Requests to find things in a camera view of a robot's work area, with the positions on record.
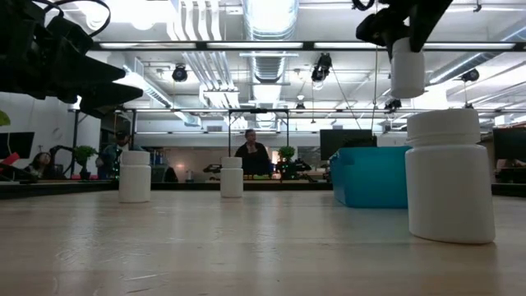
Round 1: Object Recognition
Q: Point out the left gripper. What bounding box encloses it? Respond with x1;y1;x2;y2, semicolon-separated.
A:
0;0;145;119

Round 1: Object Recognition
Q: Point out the white pill bottle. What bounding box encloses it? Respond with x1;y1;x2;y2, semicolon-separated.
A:
118;150;152;204
390;37;427;99
404;109;496;245
219;156;244;199

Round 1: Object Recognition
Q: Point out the teal plastic basket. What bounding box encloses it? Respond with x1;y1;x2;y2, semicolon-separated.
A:
330;146;413;209

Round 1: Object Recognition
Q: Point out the small background potted plant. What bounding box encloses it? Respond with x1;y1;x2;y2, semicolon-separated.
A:
73;145;99;181
278;146;297;164

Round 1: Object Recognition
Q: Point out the person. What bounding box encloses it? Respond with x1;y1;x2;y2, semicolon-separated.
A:
24;150;54;180
234;128;272;177
96;130;145;181

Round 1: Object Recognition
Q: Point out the black overhead crossbar with lights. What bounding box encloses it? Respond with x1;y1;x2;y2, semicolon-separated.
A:
88;39;526;53

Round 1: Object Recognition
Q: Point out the black monitor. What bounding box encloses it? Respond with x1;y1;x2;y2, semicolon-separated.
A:
494;127;526;162
319;128;378;162
0;131;35;160

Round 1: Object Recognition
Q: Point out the red object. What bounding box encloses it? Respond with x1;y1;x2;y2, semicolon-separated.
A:
0;151;21;168

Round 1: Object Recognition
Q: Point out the black background rig frame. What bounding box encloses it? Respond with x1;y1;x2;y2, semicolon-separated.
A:
67;107;139;178
227;107;291;158

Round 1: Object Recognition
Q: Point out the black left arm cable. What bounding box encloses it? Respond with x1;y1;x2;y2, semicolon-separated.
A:
40;0;112;39

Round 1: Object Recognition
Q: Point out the silver ventilation duct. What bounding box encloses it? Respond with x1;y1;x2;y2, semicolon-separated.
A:
242;0;300;83

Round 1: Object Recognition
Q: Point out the black table frame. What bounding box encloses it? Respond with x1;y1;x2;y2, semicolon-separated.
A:
0;179;526;201

